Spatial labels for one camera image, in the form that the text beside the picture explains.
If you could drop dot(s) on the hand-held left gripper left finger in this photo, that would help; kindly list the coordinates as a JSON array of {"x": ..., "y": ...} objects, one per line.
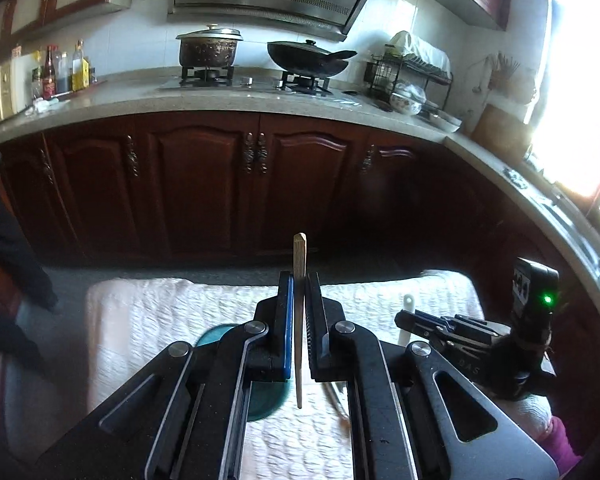
[{"x": 287, "y": 325}]

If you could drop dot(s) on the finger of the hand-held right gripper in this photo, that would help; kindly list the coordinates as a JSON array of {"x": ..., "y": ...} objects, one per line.
[
  {"x": 440, "y": 321},
  {"x": 455, "y": 339}
]

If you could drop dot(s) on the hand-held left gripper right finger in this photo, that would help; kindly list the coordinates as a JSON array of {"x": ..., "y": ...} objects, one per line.
[{"x": 312, "y": 325}]

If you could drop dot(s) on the wooden chopstick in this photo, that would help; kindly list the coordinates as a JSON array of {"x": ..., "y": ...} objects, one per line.
[{"x": 299, "y": 260}]

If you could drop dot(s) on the floral enamel cup teal rim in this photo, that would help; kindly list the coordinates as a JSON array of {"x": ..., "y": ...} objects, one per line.
[{"x": 215, "y": 336}]

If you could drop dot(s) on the metal spoon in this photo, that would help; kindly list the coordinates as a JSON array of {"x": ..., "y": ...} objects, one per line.
[{"x": 337, "y": 397}]

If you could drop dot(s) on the person's right hand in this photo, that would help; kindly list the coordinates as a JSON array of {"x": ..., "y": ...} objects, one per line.
[{"x": 530, "y": 412}]

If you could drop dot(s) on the white quilted cloth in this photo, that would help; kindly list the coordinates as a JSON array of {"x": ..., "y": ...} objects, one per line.
[{"x": 155, "y": 310}]

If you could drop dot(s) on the dark wooden lower cabinets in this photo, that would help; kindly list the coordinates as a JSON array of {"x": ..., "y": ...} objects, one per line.
[{"x": 195, "y": 185}]

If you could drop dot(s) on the wooden cutting board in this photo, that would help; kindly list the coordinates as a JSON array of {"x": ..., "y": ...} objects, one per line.
[{"x": 500, "y": 132}]

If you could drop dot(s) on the shallow white dish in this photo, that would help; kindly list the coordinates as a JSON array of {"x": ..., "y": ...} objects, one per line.
[{"x": 442, "y": 121}]

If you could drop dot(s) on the patterned bowl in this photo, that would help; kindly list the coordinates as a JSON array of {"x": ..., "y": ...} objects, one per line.
[{"x": 405, "y": 102}]

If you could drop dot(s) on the bright window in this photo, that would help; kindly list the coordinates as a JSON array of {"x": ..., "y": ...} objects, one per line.
[{"x": 575, "y": 85}]

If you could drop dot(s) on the gas stove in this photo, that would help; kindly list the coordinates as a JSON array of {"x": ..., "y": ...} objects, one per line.
[{"x": 250, "y": 85}]

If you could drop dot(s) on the black dish rack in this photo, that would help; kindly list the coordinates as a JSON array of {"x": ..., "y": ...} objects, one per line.
[{"x": 380, "y": 80}]

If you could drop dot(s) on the black wok with lid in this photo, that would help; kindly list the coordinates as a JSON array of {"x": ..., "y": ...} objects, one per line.
[{"x": 305, "y": 62}]

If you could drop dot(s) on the white cloth cover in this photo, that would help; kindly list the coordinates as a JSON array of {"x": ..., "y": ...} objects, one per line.
[{"x": 425, "y": 52}]

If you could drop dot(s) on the steel pot with lid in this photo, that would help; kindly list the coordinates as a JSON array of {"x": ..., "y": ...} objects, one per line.
[{"x": 207, "y": 50}]

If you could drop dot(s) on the dark clothing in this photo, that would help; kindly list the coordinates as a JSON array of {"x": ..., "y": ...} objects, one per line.
[{"x": 5, "y": 240}]

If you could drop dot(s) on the white rag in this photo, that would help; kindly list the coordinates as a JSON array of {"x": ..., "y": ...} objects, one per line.
[{"x": 47, "y": 106}]

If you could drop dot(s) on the yellow oil bottle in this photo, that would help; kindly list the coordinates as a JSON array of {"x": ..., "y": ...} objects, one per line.
[{"x": 80, "y": 72}]

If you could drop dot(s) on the dark soy sauce bottle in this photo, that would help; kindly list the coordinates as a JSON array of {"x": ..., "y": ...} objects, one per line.
[{"x": 63, "y": 77}]

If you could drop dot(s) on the dark red sauce bottle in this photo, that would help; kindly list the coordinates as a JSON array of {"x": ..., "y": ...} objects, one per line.
[{"x": 49, "y": 77}]

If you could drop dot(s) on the small clear bottle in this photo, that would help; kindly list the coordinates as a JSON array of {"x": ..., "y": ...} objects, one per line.
[{"x": 36, "y": 82}]

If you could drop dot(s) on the white kitchen appliance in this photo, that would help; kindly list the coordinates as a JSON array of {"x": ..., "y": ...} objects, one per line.
[{"x": 10, "y": 90}]

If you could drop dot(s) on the wall utensil holder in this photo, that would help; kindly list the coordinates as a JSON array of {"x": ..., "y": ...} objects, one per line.
[{"x": 507, "y": 77}]

